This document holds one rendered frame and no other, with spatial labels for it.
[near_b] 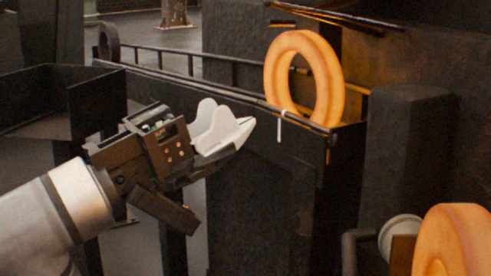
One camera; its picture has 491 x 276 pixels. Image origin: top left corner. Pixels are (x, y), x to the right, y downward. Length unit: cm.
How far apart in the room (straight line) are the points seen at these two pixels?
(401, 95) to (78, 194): 39
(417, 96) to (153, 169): 33
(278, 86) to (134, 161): 39
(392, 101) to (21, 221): 45
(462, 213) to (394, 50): 43
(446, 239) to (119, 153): 35
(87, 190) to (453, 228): 36
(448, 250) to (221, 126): 33
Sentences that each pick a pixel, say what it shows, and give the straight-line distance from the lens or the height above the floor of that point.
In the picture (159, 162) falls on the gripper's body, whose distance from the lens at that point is 58.
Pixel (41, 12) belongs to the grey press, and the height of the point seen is 69.
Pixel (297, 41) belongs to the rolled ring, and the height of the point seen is 83.
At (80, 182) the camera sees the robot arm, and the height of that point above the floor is 73.
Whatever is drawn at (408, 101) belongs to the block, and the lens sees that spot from 63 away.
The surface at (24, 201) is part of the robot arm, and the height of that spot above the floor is 72.
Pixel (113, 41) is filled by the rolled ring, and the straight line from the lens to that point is 175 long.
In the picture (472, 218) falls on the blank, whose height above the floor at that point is 78.
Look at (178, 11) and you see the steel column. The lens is 788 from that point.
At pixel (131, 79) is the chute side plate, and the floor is 63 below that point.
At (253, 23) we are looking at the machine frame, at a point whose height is 83.
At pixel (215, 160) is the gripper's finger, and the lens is 60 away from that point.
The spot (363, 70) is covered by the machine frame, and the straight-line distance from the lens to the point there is 83.
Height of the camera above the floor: 95
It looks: 19 degrees down
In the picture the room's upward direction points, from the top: straight up
